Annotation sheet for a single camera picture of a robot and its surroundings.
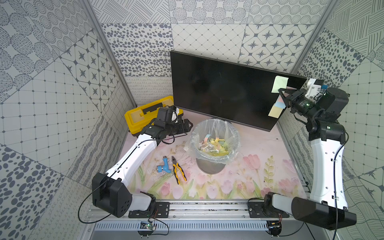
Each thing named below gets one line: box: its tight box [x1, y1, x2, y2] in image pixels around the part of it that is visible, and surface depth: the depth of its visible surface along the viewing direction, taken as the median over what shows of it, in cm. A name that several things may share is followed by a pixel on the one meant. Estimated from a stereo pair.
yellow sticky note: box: [268, 106, 284, 119], surface depth 76 cm
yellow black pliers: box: [171, 155, 187, 185], surface depth 88 cm
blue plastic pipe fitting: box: [157, 157, 171, 173], surface depth 89 cm
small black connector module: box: [266, 220, 282, 236], surface depth 73 cm
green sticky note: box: [271, 75, 289, 93], surface depth 63 cm
